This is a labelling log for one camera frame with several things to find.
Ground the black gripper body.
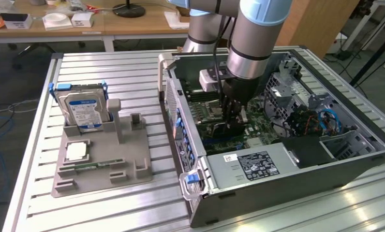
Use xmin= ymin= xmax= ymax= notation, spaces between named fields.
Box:
xmin=221 ymin=76 xmax=261 ymax=108

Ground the graphics card with black heatsink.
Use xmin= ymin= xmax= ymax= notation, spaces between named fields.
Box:
xmin=201 ymin=120 xmax=246 ymax=145

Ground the CPU socket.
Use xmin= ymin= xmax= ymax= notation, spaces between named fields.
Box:
xmin=205 ymin=100 xmax=225 ymax=116

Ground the black RAM stick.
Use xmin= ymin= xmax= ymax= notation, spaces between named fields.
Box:
xmin=197 ymin=117 xmax=226 ymax=126

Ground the green motherboard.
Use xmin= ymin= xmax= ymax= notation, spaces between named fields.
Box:
xmin=183 ymin=82 xmax=286 ymax=156

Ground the metal disk bay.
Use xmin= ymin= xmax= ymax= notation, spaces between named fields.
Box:
xmin=262 ymin=71 xmax=310 ymax=122

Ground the grey power supply unit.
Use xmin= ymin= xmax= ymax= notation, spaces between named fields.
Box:
xmin=207 ymin=142 xmax=299 ymax=189

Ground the blue case latch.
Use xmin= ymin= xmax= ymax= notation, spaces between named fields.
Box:
xmin=186 ymin=174 xmax=202 ymax=186

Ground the black open PC case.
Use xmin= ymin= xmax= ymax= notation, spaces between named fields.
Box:
xmin=156 ymin=45 xmax=385 ymax=229

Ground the grey parts rack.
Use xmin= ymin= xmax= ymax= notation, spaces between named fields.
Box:
xmin=50 ymin=98 xmax=154 ymax=199

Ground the white paper stack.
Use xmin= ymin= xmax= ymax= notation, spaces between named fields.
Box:
xmin=164 ymin=11 xmax=191 ymax=30

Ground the white container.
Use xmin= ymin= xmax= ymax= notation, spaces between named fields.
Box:
xmin=326 ymin=32 xmax=346 ymax=55

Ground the black tripod pole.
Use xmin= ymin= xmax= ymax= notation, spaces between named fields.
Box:
xmin=349 ymin=9 xmax=385 ymax=87

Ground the brown cardboard box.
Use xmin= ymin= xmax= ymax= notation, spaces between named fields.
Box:
xmin=175 ymin=6 xmax=193 ymax=17

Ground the wooden cabinet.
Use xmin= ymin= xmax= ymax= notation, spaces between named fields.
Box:
xmin=274 ymin=0 xmax=361 ymax=58

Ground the wooden desk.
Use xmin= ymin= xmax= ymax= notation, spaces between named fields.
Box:
xmin=0 ymin=0 xmax=234 ymax=53

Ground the hard disk in blue caddy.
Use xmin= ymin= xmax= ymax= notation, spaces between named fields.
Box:
xmin=47 ymin=82 xmax=115 ymax=133

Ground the green RAM stick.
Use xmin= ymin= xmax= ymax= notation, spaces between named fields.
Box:
xmin=74 ymin=161 xmax=116 ymax=170

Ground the black lamp base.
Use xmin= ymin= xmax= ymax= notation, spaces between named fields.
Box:
xmin=112 ymin=0 xmax=147 ymax=18

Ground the silver CPU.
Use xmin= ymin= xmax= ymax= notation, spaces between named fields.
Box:
xmin=66 ymin=142 xmax=88 ymax=161

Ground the plain white box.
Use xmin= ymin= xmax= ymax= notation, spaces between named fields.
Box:
xmin=71 ymin=12 xmax=95 ymax=28

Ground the white box with round hole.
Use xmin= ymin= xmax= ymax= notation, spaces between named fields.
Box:
xmin=42 ymin=13 xmax=74 ymax=31

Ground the black chair base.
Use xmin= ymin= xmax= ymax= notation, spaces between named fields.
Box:
xmin=8 ymin=42 xmax=56 ymax=70

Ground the white box with black top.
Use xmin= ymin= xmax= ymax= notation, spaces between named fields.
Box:
xmin=0 ymin=13 xmax=34 ymax=30

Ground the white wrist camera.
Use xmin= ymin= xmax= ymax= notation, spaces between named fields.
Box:
xmin=198 ymin=69 xmax=227 ymax=93

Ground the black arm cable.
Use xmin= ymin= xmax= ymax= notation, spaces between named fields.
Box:
xmin=211 ymin=14 xmax=237 ymax=101

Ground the red wire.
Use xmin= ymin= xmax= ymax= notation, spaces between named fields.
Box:
xmin=303 ymin=115 xmax=319 ymax=136

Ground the blue wire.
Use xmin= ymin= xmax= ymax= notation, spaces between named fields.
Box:
xmin=318 ymin=108 xmax=343 ymax=136

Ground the white floor cable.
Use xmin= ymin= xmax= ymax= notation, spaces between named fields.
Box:
xmin=0 ymin=98 xmax=39 ymax=113

